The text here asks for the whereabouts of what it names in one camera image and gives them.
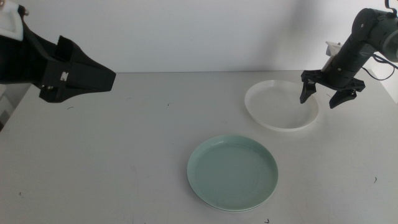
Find white shallow bowl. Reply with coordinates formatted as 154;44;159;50
244;80;320;133

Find pale green shallow bowl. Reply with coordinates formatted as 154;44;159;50
187;134;279;213

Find grey shallow bowl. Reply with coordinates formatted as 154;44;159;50
194;194;272;214

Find white side furniture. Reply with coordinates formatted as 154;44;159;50
0;83;15;126

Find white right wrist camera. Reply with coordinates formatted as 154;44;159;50
321;40;343;73

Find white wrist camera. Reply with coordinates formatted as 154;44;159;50
321;40;343;73
0;0;25;42

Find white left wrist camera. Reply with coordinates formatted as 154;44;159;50
0;0;25;42

